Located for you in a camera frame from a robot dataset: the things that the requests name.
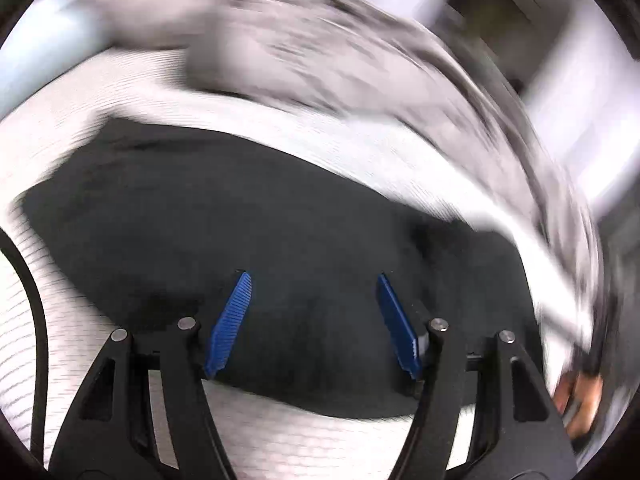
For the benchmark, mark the white quilted mattress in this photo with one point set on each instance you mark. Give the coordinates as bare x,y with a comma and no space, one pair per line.
150,85

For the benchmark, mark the light blue pillow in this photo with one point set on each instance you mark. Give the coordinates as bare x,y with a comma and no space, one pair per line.
30,70

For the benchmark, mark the dark wooden furniture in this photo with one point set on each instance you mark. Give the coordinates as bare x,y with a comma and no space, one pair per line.
495,15

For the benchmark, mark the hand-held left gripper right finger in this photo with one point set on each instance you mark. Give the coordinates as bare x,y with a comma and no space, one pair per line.
397,330

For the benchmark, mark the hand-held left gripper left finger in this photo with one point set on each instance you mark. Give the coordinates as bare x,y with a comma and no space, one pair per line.
230,325

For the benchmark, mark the person's right hand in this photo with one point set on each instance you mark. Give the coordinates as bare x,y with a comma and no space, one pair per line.
580,400

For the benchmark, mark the grey crumpled duvet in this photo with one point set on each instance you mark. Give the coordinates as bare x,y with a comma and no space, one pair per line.
400,70

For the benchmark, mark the black pants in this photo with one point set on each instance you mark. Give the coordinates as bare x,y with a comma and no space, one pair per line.
250,220

